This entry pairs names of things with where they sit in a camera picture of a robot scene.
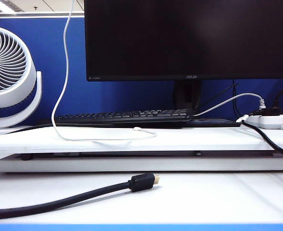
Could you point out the black keyboard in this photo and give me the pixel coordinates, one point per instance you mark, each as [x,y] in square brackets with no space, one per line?
[122,116]

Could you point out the black monitor stand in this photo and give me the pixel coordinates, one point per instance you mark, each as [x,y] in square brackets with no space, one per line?
[188,93]

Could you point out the white desk fan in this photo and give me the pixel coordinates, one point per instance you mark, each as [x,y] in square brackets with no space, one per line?
[33,79]

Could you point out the white base board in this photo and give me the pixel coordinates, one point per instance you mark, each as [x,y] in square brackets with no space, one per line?
[131,164]

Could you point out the small white plug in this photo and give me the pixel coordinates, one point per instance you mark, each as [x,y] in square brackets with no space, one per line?
[242,118]

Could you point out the black riser frame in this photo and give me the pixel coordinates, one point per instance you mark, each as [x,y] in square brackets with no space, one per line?
[27,157]

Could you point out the black computer monitor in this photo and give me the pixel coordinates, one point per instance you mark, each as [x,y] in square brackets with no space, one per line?
[179,36]

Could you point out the white power strip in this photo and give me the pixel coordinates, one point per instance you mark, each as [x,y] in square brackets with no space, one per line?
[271,121]

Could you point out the white raised board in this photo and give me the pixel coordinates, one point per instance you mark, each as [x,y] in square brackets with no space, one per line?
[179,142]

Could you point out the blue office partition panel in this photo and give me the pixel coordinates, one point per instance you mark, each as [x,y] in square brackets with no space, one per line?
[107,96]

